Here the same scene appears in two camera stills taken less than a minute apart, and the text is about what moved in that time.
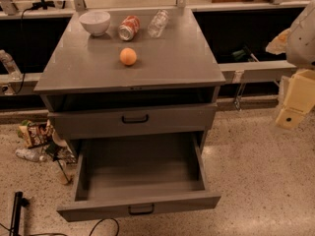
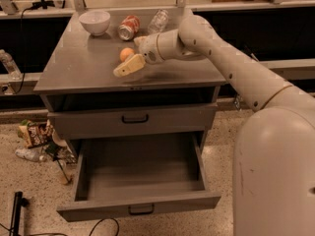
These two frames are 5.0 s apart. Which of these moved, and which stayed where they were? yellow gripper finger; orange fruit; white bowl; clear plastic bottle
Moved: yellow gripper finger
Stayed: clear plastic bottle; orange fruit; white bowl
